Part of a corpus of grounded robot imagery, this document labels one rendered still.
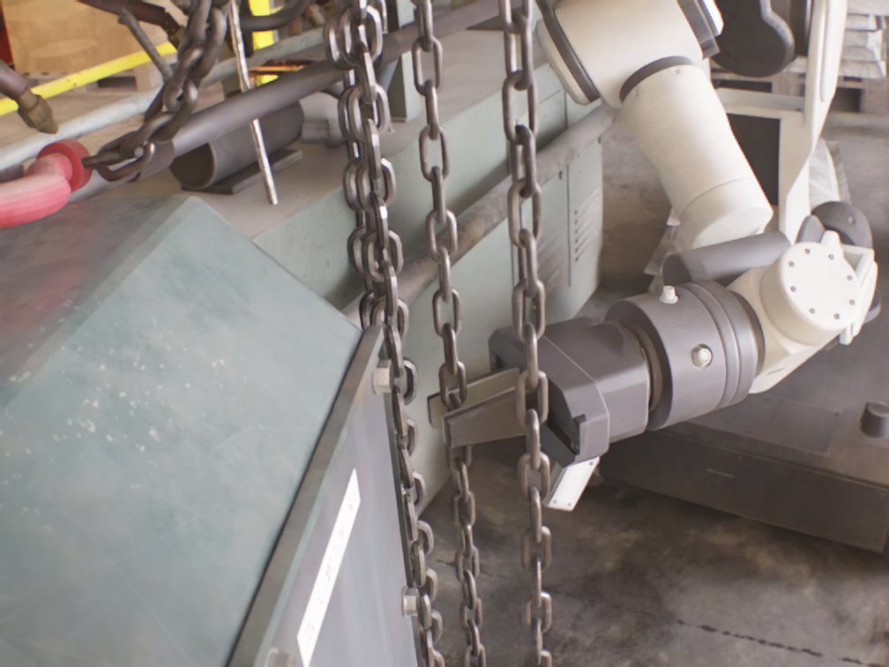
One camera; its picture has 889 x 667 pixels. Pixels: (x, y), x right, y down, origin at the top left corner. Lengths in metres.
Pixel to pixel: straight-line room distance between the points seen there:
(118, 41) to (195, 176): 3.89
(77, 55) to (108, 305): 4.97
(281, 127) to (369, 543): 0.92
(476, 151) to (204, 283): 1.20
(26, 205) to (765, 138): 0.90
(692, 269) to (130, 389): 0.44
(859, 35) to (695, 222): 3.24
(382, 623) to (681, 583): 1.01
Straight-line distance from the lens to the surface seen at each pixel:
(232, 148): 1.20
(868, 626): 1.42
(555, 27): 0.74
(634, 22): 0.73
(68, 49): 5.33
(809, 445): 1.41
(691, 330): 0.61
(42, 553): 0.26
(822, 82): 1.06
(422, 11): 0.49
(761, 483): 1.43
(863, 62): 3.94
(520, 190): 0.41
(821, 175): 2.35
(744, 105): 1.08
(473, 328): 1.62
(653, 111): 0.73
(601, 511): 1.56
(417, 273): 1.21
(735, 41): 1.06
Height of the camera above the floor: 0.97
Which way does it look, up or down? 28 degrees down
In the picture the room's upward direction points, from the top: 5 degrees counter-clockwise
